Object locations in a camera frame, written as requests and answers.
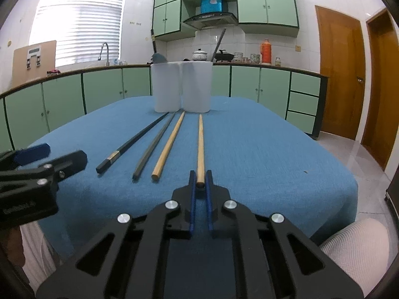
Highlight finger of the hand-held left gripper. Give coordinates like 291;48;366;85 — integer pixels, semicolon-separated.
0;143;51;171
31;150;88;182

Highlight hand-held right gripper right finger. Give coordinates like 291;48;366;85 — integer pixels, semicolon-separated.
204;170;364;299

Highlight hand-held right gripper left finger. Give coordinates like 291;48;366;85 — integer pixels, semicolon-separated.
36;170;198;299

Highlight light wooden chopstick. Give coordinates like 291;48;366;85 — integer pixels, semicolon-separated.
151;111;186;180
196;114;205;184

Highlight white two-compartment utensil holder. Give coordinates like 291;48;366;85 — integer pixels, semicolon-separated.
150;61;214;113

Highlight person's left forearm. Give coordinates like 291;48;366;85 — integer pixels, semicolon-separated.
0;226;27;275

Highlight person's left leg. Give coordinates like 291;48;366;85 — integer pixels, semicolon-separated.
19;221;61;282

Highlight person's leg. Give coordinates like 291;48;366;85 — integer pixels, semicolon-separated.
19;221;61;282
318;218;391;294

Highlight blue tablecloth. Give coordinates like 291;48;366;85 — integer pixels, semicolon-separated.
23;96;358;299

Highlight green base cabinets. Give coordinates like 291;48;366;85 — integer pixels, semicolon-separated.
0;64;329;153

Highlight metal kitchen faucet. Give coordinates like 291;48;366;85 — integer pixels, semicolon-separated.
98;42;110;67

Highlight green cabinet drawer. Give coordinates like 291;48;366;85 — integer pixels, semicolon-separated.
288;91;319;115
290;72;321;95
286;111;317;134

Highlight white window blind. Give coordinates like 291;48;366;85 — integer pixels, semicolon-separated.
29;0;128;63

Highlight black wok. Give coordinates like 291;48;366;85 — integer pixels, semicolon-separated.
214;49;235;63

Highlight person's right leg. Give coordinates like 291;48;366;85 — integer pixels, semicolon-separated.
318;218;391;294

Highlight orange thermos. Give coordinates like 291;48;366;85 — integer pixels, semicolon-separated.
261;39;272;65

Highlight black range hood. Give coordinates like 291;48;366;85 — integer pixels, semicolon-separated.
182;12;239;30

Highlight black case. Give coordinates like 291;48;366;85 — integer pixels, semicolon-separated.
384;162;399;222

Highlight blue box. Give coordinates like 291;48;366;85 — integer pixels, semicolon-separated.
200;0;227;14

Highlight plain wooden door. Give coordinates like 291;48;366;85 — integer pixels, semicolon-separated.
361;8;399;172

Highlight wooden door with handle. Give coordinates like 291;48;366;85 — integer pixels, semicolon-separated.
315;5;366;141

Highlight green wall cabinets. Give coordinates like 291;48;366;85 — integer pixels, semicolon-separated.
152;0;300;42

